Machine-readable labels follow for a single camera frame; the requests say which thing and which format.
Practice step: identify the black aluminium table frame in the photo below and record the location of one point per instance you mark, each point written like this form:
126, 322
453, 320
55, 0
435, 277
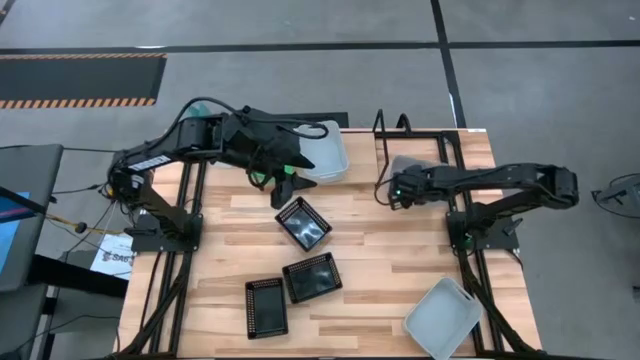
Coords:
186, 190

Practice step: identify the black slotted plastic basket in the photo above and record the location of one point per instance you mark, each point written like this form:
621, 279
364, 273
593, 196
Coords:
303, 225
266, 309
312, 277

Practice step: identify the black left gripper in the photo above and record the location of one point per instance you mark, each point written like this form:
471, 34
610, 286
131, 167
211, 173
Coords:
260, 142

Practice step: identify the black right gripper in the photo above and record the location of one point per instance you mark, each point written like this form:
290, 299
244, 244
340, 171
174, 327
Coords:
412, 187

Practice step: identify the dark grey desk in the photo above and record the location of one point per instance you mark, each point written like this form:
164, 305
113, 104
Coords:
30, 170

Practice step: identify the blue sheet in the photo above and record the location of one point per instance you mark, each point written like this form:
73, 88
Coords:
10, 235

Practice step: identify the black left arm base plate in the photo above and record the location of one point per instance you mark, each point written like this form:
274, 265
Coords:
150, 242

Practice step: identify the white printed paper sheet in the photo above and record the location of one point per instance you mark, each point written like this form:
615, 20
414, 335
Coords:
112, 257

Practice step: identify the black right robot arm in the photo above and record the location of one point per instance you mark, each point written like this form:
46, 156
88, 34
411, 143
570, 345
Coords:
500, 177

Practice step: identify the grey plastic bin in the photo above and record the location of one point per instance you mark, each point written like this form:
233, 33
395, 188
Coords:
327, 155
410, 161
443, 320

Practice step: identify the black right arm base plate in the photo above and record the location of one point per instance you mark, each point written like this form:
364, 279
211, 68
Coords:
492, 240

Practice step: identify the black floor beam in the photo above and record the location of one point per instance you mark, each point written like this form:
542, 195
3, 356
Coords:
75, 277

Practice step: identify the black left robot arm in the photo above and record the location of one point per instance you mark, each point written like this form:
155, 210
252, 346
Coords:
200, 135

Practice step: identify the black hazard-striped floor mat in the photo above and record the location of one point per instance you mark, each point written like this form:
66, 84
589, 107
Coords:
75, 80

